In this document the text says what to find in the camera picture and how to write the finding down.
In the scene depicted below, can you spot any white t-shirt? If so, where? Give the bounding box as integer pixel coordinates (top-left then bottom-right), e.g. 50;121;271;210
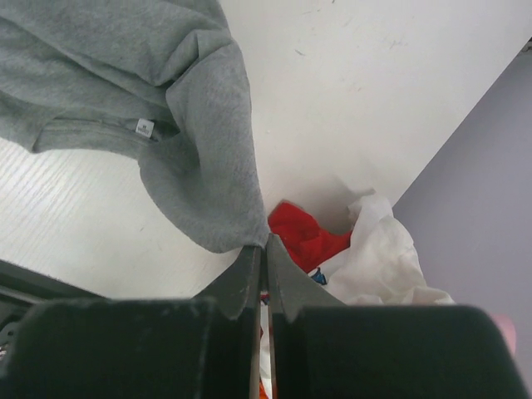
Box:
259;189;457;399

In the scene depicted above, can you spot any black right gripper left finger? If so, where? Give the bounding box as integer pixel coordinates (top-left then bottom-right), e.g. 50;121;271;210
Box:
1;247;262;398

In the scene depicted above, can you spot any grey t-shirt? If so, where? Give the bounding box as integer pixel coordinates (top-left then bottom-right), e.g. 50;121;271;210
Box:
1;1;269;253

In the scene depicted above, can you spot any pink t-shirt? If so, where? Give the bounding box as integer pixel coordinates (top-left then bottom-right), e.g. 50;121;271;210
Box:
490;314;516;355

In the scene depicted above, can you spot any red t-shirt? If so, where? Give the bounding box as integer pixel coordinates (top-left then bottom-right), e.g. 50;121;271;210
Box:
268;201;351;273

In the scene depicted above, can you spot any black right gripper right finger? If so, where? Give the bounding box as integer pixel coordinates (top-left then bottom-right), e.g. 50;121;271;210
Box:
266;235;525;398

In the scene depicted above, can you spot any orange t-shirt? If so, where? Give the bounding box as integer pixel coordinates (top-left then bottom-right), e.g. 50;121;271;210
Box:
259;381;268;399

